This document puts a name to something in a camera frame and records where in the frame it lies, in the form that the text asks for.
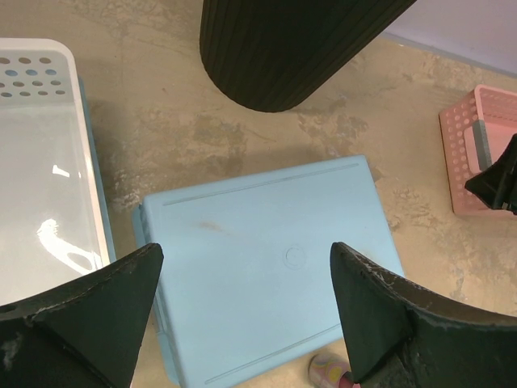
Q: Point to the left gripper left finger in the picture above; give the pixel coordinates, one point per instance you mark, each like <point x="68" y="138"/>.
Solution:
<point x="85" y="333"/>

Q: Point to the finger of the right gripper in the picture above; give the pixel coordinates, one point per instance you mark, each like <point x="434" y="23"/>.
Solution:
<point x="496" y="186"/>

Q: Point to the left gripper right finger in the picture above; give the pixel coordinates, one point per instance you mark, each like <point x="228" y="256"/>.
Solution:
<point x="400" y="334"/>

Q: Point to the pink perforated plastic basket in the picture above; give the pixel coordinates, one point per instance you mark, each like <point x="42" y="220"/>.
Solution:
<point x="496" y="110"/>

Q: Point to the blue perforated plastic basket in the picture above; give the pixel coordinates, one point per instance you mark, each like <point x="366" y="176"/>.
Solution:
<point x="245" y="284"/>

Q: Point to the large black plastic bucket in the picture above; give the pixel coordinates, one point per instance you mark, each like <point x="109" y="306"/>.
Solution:
<point x="270" y="56"/>

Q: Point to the pink capped small bottle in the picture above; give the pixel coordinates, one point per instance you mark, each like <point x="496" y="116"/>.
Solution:
<point x="327" y="370"/>

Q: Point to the white perforated plastic basket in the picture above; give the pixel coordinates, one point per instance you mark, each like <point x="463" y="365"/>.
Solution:
<point x="51" y="224"/>

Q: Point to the light blue basket under white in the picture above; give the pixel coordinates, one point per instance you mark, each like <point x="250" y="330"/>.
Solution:
<point x="98" y="177"/>

